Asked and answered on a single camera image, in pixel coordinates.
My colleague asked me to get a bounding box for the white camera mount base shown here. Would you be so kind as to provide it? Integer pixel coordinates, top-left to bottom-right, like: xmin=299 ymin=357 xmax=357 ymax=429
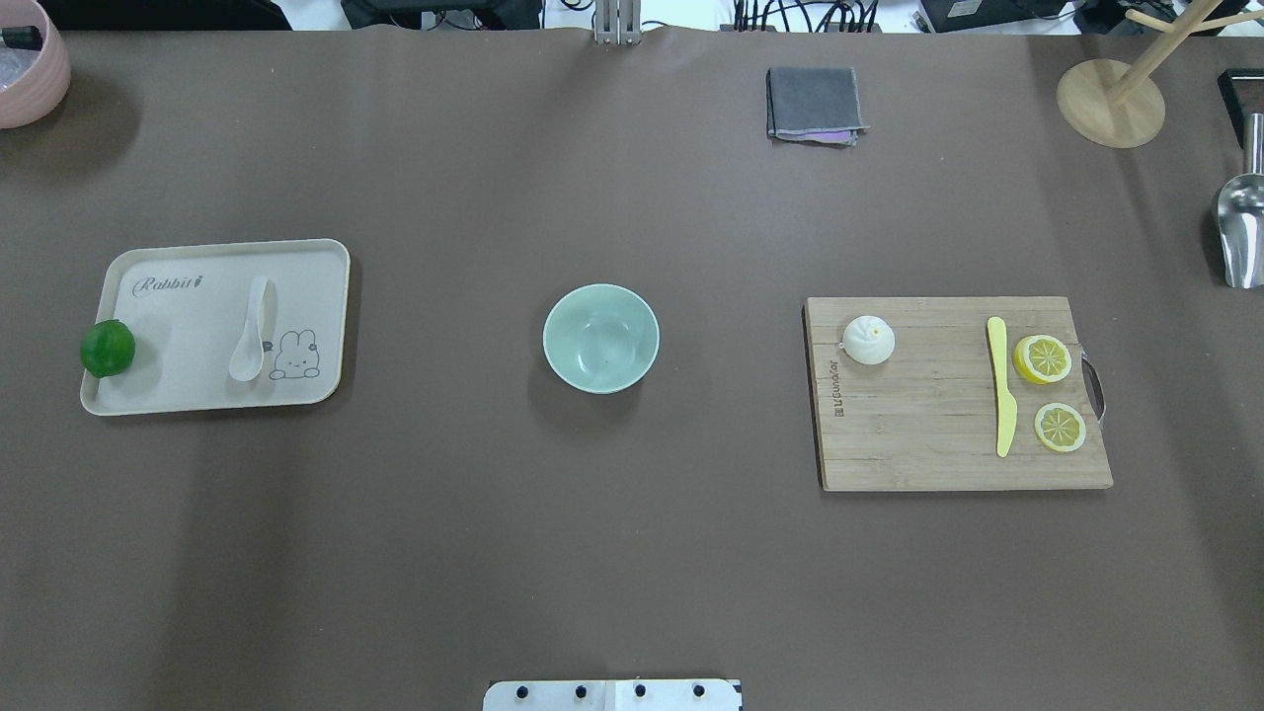
xmin=482 ymin=678 xmax=744 ymax=710

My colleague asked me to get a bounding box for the bamboo cutting board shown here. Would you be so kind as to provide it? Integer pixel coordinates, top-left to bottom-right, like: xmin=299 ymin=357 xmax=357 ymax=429
xmin=804 ymin=296 xmax=1112 ymax=492

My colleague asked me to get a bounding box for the light green bowl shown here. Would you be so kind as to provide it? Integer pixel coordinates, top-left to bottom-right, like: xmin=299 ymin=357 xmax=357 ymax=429
xmin=542 ymin=283 xmax=661 ymax=393

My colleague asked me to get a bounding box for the steel scoop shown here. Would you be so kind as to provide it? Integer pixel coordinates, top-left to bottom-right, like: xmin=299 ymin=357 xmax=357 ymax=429
xmin=1216 ymin=113 xmax=1263 ymax=288

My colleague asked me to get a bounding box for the white ceramic soup spoon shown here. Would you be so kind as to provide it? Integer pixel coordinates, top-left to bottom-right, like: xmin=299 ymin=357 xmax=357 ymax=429
xmin=228 ymin=275 xmax=270 ymax=382

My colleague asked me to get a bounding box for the yellow plastic knife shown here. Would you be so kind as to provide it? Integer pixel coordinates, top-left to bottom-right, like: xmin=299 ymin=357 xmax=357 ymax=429
xmin=986 ymin=316 xmax=1018 ymax=458

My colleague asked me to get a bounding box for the wooden cup stand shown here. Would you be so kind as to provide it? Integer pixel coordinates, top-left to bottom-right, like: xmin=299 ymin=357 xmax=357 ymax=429
xmin=1055 ymin=1 xmax=1263 ymax=149

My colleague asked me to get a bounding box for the folded grey cloth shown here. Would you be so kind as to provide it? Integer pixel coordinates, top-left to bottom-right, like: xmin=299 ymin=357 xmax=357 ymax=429
xmin=763 ymin=66 xmax=870 ymax=147

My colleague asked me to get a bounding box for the white steamed bun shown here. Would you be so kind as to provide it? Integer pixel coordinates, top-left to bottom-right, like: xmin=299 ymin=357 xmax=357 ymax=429
xmin=838 ymin=315 xmax=897 ymax=366

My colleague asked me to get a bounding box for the upper lemon half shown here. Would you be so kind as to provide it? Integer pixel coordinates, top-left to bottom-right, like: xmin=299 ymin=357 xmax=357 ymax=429
xmin=1012 ymin=334 xmax=1073 ymax=385

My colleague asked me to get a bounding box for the pink bowl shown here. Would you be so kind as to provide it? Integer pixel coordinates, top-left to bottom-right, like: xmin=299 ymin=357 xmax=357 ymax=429
xmin=1 ymin=1 xmax=71 ymax=129

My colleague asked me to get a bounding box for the beige rabbit serving tray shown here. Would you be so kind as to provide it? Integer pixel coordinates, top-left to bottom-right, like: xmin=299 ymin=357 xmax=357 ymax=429
xmin=80 ymin=239 xmax=351 ymax=416

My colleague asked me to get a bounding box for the green lime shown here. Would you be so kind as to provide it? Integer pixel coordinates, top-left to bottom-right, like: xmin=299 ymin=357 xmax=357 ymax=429
xmin=80 ymin=319 xmax=137 ymax=378

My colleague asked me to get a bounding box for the lower lemon slice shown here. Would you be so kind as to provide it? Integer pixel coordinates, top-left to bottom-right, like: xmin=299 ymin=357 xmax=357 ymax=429
xmin=1033 ymin=402 xmax=1087 ymax=453

